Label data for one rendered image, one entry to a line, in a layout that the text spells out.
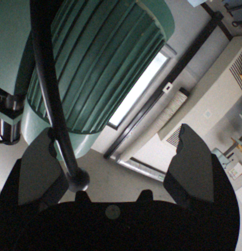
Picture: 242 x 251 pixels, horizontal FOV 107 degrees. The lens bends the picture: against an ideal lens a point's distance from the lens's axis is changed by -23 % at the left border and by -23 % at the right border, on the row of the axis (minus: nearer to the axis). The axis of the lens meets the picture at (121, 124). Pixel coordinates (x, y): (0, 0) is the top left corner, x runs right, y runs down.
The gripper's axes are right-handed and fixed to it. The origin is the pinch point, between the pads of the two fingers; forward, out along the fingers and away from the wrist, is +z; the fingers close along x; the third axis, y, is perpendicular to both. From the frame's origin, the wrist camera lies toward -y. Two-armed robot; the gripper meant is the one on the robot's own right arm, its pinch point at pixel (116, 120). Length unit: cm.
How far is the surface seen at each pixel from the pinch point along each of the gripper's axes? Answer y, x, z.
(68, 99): -1.3, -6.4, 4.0
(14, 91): -3.1, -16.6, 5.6
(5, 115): 2.2, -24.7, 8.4
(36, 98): -1.6, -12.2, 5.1
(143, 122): 81, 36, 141
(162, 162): 171, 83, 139
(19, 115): 3.5, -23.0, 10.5
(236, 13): -20.6, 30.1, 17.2
